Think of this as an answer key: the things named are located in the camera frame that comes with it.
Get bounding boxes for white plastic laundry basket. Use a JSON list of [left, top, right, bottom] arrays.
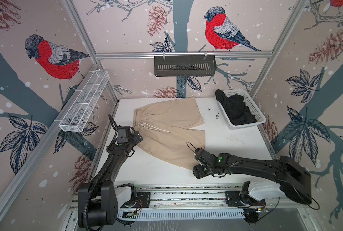
[[217, 89, 266, 130]]

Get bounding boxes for black hanging wire basket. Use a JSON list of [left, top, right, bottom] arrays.
[[154, 56, 217, 77]]

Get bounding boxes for white wire mesh shelf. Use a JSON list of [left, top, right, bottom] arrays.
[[59, 70, 109, 132]]

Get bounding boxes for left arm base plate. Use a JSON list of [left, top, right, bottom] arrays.
[[116, 191, 151, 208]]

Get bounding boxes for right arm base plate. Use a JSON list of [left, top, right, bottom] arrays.
[[225, 191, 266, 209]]

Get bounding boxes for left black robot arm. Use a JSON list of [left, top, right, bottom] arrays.
[[78, 126, 143, 231]]

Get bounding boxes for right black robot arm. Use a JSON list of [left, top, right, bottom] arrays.
[[193, 148, 312, 205]]

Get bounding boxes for horizontal aluminium frame bar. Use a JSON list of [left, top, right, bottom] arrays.
[[95, 51, 274, 60]]

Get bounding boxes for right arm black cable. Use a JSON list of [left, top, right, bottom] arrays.
[[185, 141, 320, 223]]

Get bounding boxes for black shorts in basket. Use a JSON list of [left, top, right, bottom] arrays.
[[215, 90, 258, 126]]

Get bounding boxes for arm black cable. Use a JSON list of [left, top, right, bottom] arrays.
[[81, 115, 137, 231], [185, 141, 320, 223]]

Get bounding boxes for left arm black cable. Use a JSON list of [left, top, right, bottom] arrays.
[[81, 115, 137, 231]]

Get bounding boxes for aluminium mounting rail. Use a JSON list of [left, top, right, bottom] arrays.
[[70, 184, 309, 210]]

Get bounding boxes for beige drawstring shorts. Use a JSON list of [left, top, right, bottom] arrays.
[[133, 98, 206, 170]]

